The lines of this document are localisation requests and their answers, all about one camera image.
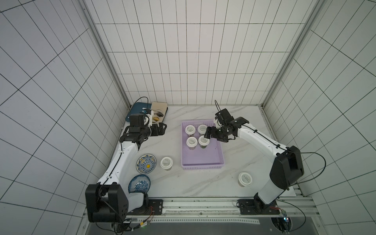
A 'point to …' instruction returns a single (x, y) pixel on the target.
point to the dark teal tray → (137, 108)
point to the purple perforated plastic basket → (211, 157)
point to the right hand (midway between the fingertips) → (205, 137)
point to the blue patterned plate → (140, 183)
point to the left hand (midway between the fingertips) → (158, 128)
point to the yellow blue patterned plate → (146, 163)
